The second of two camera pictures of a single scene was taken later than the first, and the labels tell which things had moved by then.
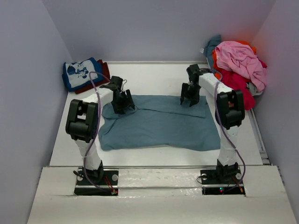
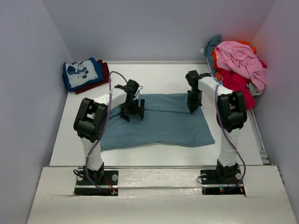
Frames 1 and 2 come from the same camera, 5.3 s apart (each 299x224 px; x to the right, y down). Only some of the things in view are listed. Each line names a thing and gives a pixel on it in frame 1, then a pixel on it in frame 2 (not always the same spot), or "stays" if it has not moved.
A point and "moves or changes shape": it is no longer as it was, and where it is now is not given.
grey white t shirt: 253,89 stays
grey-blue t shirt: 160,120 moves or changes shape
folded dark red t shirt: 105,71 stays
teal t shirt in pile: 208,50 stays
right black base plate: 222,181 stays
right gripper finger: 183,92 to 193,107
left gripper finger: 129,94 to 141,108
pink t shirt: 236,57 stays
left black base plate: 85,187 stays
